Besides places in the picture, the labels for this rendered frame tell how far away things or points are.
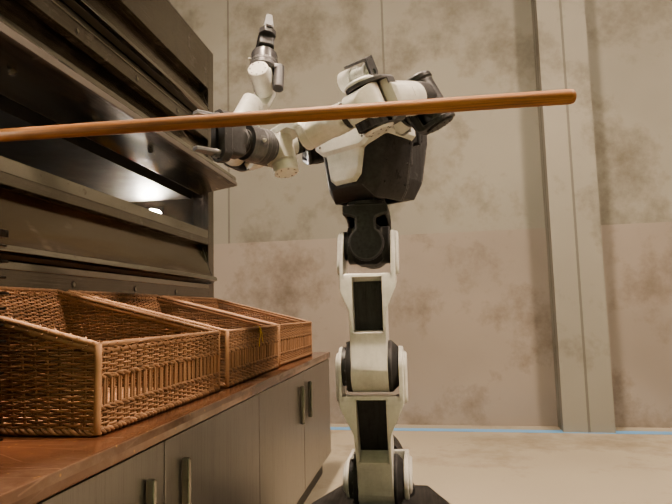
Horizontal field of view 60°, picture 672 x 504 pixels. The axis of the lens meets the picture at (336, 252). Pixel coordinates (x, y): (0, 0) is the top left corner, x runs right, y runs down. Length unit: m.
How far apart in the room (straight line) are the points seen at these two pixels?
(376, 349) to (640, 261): 2.86
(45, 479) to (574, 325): 3.43
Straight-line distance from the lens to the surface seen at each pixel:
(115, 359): 1.09
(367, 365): 1.61
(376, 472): 1.75
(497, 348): 4.06
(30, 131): 1.49
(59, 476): 0.87
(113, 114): 1.92
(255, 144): 1.41
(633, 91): 4.48
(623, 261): 4.20
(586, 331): 3.94
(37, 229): 1.75
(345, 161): 1.67
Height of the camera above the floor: 0.77
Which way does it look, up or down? 6 degrees up
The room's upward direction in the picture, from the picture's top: 1 degrees counter-clockwise
